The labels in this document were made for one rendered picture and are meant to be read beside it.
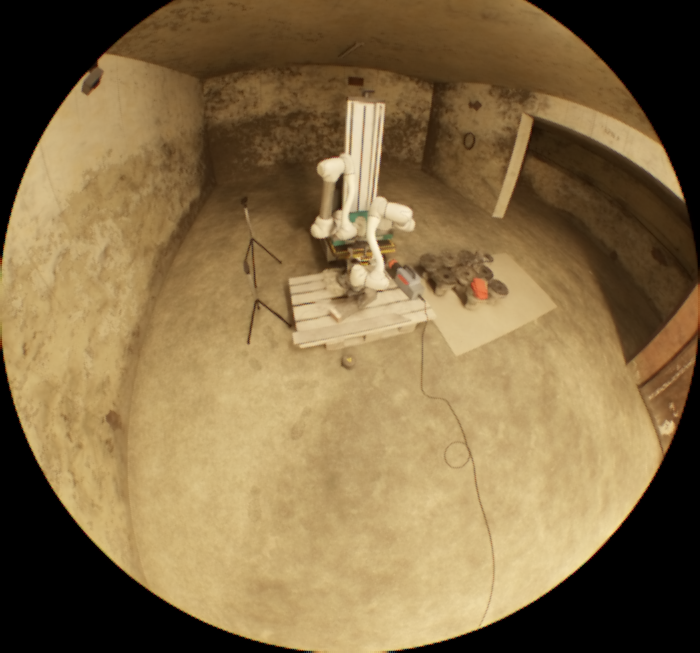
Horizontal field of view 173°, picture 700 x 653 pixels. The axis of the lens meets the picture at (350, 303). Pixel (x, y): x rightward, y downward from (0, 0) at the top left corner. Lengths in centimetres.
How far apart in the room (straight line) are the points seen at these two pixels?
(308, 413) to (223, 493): 87
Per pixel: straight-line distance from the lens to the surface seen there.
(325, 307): 199
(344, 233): 187
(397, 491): 167
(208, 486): 186
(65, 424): 200
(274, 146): 643
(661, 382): 458
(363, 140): 230
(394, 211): 176
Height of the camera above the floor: 163
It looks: 47 degrees down
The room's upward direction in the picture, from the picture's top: 4 degrees clockwise
